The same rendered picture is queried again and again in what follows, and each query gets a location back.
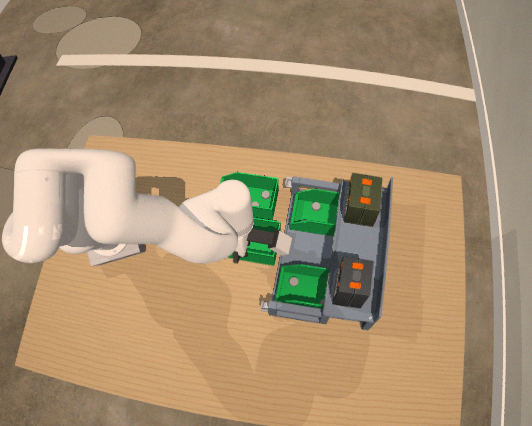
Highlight dark grey case with orange latches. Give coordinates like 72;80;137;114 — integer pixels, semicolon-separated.
333;256;374;308

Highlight green bin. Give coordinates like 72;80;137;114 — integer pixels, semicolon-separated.
220;172;279;221
290;189;340;236
275;264;329;309
239;217;281;266

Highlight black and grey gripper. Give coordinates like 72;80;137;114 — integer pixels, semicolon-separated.
233;226;253;264

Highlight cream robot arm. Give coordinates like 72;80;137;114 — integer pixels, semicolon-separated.
2;149;292;264

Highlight grey metal shelf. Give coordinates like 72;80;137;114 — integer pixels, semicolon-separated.
261;176;393;330

